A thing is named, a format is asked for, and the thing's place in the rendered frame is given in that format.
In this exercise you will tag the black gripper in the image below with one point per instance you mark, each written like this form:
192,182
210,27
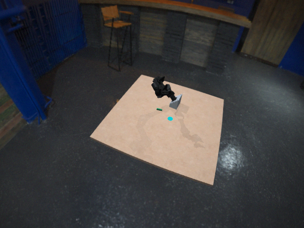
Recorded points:
161,88

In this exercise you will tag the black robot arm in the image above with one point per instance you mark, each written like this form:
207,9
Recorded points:
155,85

